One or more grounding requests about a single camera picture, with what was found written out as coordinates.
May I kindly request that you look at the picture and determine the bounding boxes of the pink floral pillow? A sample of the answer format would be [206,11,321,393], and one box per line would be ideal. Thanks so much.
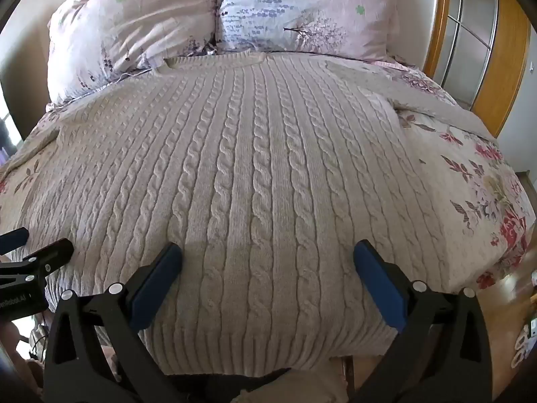
[46,0,223,105]

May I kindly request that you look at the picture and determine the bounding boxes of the cream cable-knit sweater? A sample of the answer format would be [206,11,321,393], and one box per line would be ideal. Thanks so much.
[8,50,456,376]

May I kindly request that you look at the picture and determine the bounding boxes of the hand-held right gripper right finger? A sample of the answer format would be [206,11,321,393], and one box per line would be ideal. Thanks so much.
[352,239,493,403]

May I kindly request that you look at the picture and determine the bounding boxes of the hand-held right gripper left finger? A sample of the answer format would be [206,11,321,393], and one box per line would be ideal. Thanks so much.
[42,241,198,403]

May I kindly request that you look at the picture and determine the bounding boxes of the pink pillow with tree print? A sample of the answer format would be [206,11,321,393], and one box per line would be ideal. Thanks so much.
[217,0,399,61]

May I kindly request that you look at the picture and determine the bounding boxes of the white slippers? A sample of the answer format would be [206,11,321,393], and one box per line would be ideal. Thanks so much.
[509,331,534,367]

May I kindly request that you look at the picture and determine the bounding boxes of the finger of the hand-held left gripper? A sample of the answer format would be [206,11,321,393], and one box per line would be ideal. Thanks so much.
[0,227,30,253]
[0,238,75,291]

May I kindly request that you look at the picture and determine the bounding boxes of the floral bed sheet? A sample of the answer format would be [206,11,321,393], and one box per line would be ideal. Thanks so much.
[0,56,531,290]

